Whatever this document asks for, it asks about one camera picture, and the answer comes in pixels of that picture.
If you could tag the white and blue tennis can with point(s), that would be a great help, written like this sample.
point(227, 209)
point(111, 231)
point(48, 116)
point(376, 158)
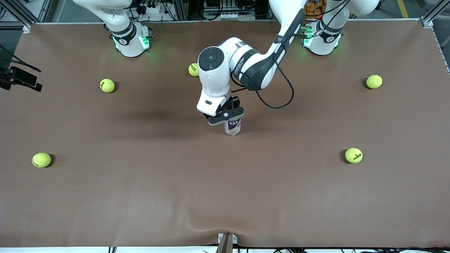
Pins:
point(233, 128)

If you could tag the white power strip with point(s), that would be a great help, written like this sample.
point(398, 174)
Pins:
point(151, 9)

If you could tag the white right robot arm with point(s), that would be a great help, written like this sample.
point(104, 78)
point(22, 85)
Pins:
point(128, 42)

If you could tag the white corner bracket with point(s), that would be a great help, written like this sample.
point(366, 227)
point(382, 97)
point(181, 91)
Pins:
point(428, 25)
point(26, 28)

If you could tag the aluminium frame post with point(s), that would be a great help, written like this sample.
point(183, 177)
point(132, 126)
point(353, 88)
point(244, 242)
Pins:
point(436, 10)
point(24, 12)
point(180, 8)

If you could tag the white connector block row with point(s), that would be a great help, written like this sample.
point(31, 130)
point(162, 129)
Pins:
point(235, 16)

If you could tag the yellow tennis ball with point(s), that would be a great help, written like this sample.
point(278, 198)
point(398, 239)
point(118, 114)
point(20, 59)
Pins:
point(41, 160)
point(374, 81)
point(192, 69)
point(107, 85)
point(353, 155)

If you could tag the brown table mat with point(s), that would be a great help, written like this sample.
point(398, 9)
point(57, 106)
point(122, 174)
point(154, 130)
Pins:
point(225, 175)

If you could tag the brown camera strut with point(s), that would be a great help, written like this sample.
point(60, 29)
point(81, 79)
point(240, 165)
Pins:
point(225, 246)

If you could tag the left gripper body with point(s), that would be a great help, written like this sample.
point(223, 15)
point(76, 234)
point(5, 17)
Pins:
point(233, 103)

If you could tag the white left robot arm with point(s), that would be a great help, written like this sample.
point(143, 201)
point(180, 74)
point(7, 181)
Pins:
point(214, 75)

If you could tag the pile of orange objects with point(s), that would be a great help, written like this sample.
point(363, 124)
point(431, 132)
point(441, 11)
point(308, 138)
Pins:
point(316, 5)

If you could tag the white metal edge bracket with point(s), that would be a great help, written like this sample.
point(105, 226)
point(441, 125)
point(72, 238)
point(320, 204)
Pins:
point(235, 239)

